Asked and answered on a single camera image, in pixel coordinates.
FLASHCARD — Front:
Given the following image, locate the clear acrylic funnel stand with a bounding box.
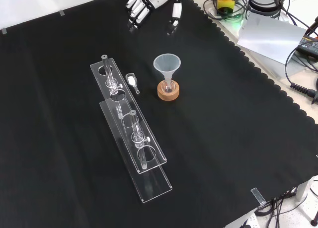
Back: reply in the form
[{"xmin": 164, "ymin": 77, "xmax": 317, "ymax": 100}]
[{"xmin": 89, "ymin": 54, "xmax": 173, "ymax": 204}]

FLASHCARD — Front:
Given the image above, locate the translucent plastic funnel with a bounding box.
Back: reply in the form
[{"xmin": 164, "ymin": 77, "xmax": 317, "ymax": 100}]
[{"xmin": 153, "ymin": 53, "xmax": 181, "ymax": 88}]

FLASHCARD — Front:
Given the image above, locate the small clear weighing funnel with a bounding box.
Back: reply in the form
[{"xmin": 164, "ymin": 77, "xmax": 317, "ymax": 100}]
[{"xmin": 125, "ymin": 73, "xmax": 141, "ymax": 95}]

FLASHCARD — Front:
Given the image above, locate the grey table leg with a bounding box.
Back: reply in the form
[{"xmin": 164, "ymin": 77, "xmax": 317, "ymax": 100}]
[{"xmin": 295, "ymin": 174, "xmax": 311, "ymax": 201}]

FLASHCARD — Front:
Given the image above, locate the pale grey board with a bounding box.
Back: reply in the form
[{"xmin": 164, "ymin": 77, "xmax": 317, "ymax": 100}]
[{"xmin": 237, "ymin": 10, "xmax": 309, "ymax": 65}]

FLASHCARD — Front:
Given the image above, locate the black bench cloth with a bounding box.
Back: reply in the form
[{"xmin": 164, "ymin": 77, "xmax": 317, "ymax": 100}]
[{"xmin": 0, "ymin": 0, "xmax": 318, "ymax": 228}]

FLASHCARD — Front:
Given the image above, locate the yellow stop button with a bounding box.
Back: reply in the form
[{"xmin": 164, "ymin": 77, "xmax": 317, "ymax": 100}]
[{"xmin": 216, "ymin": 0, "xmax": 236, "ymax": 15}]

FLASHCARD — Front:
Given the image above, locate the small round-bottom glass flask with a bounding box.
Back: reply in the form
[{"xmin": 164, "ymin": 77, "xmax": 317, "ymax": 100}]
[{"xmin": 161, "ymin": 79, "xmax": 176, "ymax": 94}]

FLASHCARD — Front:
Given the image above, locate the black tripod leg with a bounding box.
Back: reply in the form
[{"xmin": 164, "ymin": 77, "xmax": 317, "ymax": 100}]
[{"xmin": 304, "ymin": 15, "xmax": 318, "ymax": 37}]

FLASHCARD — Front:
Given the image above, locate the black cable with ribbed plug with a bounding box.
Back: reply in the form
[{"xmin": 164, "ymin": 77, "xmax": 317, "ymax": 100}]
[{"xmin": 284, "ymin": 46, "xmax": 318, "ymax": 105}]

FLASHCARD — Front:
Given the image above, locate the clear plastic clip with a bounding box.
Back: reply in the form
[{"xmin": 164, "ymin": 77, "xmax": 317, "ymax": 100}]
[{"xmin": 250, "ymin": 187, "xmax": 266, "ymax": 205}]

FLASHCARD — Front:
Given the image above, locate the white power strip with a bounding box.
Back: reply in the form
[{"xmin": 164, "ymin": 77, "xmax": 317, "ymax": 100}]
[{"xmin": 239, "ymin": 212, "xmax": 259, "ymax": 228}]

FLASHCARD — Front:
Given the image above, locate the cork ring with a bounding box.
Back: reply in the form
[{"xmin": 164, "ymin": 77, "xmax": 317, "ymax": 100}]
[{"xmin": 157, "ymin": 80, "xmax": 180, "ymax": 102}]

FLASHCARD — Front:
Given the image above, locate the black power adapter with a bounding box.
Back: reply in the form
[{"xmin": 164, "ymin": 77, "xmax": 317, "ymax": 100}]
[{"xmin": 297, "ymin": 35, "xmax": 318, "ymax": 57}]

